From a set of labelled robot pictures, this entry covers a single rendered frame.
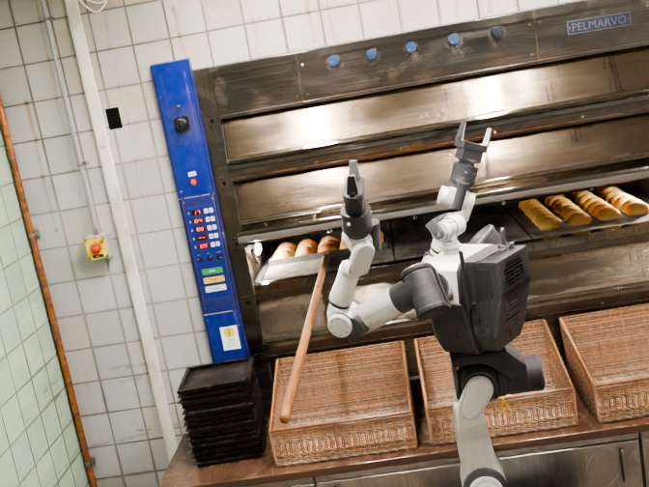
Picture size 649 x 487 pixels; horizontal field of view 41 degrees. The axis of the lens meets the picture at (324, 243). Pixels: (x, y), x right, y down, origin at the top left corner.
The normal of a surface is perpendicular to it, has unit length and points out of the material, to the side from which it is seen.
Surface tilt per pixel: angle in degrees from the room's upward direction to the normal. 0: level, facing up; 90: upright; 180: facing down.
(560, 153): 70
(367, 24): 90
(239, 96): 90
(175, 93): 90
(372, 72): 90
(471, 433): 115
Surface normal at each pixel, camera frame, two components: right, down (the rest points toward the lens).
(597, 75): -0.11, -0.14
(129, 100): -0.05, 0.22
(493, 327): -0.62, 0.26
